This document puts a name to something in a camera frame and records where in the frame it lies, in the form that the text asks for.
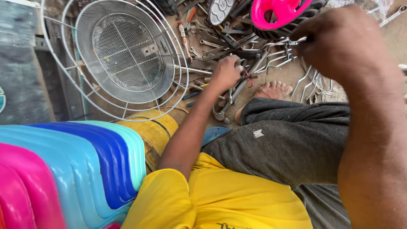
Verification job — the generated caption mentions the person's right hand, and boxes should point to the person's right hand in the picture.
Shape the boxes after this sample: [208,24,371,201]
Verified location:
[290,4,395,85]

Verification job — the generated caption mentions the person's left hand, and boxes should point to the person's left hand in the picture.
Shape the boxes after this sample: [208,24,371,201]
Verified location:
[210,55,245,94]

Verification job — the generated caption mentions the dark metal pliers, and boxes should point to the dark metal pliers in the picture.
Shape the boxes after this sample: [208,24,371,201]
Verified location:
[234,59,259,84]

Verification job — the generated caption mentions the chrome bent bracket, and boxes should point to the chrome bent bracket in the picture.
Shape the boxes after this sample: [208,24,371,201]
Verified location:
[260,36,308,50]

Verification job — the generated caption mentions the long steel tube spanner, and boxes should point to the long steel tube spanner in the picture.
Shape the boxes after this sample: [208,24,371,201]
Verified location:
[212,52,269,124]

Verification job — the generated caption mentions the heap of steel hand tools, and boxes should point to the heap of steel hand tools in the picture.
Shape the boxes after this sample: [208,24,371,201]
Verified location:
[172,0,271,109]

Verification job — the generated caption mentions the pink wheel with black tyre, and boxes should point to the pink wheel with black tyre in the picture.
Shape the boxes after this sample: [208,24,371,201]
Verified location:
[250,0,328,40]

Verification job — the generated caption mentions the person's bare foot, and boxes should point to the person's bare foot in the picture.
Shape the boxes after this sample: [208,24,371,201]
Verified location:
[234,81,293,125]

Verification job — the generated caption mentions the grey oval metal pedal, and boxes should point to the grey oval metal pedal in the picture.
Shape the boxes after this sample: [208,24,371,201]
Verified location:
[208,0,236,26]

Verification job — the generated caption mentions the blue plastic piece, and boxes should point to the blue plastic piece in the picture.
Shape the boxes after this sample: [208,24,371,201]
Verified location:
[201,126,232,149]

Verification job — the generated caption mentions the clear plastic bag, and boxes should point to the clear plastic bag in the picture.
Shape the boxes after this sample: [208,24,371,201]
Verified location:
[327,0,395,15]

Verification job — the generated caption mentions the silver spanner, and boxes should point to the silver spanner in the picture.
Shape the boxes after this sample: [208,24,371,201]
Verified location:
[378,5,407,28]

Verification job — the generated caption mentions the person's grey trousers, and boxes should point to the person's grey trousers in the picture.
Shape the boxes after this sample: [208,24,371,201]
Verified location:
[202,97,352,229]

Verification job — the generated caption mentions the yellow metal drum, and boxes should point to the yellow metal drum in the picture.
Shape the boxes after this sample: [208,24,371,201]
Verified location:
[116,109,179,174]

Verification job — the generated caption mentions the person's yellow shirt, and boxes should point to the person's yellow shirt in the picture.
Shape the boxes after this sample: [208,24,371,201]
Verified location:
[121,152,314,229]

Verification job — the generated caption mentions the stack of coloured plastic seats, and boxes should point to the stack of coloured plastic seats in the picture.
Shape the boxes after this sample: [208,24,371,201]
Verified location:
[0,120,147,229]

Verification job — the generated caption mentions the grey board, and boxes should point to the grey board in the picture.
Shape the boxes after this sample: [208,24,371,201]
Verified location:
[0,0,56,125]

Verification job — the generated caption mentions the thin red wire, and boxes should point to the thin red wire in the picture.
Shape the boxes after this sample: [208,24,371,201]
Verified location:
[243,68,273,96]

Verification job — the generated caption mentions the heap of chrome wire brackets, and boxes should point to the heap of chrome wire brackets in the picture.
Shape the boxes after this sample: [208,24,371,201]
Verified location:
[254,47,334,104]

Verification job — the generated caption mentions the blue handled tool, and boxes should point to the blue handled tool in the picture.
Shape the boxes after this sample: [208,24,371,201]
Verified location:
[182,91,201,101]

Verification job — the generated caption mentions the tool with red-white wrapped handle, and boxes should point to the tool with red-white wrapped handle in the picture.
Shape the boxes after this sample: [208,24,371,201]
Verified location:
[177,22,193,61]

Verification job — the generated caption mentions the white wire mesh basket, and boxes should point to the white wire mesh basket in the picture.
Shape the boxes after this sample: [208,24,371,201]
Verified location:
[75,0,176,104]

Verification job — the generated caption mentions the white wire guard frame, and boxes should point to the white wire guard frame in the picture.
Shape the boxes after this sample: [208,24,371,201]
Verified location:
[40,0,191,123]

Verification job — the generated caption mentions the dark metal frame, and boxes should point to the dark metal frame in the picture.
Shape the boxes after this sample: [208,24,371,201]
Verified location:
[33,34,87,122]

